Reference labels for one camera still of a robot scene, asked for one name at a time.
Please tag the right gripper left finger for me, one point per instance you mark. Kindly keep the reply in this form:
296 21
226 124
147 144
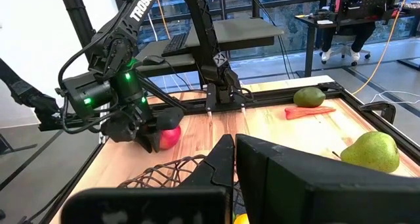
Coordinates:
147 207

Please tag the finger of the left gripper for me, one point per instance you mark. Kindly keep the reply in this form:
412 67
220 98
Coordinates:
170 119
150 142

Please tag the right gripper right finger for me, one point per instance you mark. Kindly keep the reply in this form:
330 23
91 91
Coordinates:
328 201

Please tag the red apple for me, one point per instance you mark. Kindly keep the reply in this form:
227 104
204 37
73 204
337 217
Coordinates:
170 138

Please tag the green speckled pear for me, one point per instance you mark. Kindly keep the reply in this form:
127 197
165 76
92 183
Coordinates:
370 151

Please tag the yellow mango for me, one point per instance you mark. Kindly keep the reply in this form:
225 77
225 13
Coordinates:
241 220

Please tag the orange-red chili pepper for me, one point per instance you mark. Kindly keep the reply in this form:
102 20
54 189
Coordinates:
305 113

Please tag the dark green avocado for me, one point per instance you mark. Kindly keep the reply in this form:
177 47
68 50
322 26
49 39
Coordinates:
308 97

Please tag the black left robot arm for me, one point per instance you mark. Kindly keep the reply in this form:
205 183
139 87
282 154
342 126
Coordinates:
141 7

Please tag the black computer mouse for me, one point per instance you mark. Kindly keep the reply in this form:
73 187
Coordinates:
153 60

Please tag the black keyboard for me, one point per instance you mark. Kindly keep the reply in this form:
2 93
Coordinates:
175 44

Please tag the office chair with castors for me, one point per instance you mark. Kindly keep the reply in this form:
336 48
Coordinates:
344 50

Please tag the black standing desk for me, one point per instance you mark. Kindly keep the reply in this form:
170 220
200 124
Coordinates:
310 46

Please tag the person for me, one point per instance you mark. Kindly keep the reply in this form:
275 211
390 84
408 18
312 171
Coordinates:
361 33

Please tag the black aluminium table frame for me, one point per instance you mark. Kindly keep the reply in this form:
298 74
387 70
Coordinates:
272 97

